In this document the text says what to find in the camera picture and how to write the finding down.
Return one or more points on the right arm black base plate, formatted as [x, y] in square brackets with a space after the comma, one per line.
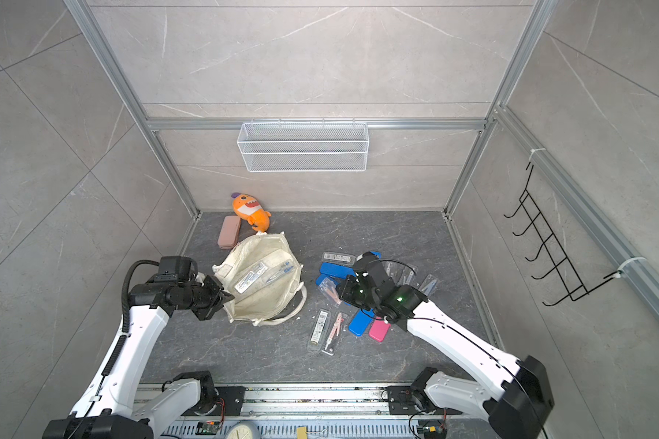
[404, 400]

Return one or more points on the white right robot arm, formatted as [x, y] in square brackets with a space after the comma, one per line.
[513, 396]

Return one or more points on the white wire mesh basket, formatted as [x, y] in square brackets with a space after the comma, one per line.
[304, 147]

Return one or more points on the clear plastic case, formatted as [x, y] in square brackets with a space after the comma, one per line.
[261, 276]

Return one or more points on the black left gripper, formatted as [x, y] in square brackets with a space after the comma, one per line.
[220, 298]

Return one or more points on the beige canvas bag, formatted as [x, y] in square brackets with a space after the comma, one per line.
[273, 305]

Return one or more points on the pink rectangular case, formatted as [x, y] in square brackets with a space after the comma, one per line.
[229, 233]

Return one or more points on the orange plush shark toy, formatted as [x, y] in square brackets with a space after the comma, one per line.
[249, 209]

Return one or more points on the clear labelled compass case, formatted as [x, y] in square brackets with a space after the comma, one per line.
[339, 258]

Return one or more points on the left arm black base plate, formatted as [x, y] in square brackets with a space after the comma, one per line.
[226, 400]

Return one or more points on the clear case white label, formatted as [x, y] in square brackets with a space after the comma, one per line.
[319, 331]

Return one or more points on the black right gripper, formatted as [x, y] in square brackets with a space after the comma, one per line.
[346, 291]

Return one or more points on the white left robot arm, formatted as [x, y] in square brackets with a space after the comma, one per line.
[152, 292]

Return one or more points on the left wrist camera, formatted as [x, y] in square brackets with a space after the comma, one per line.
[176, 269]

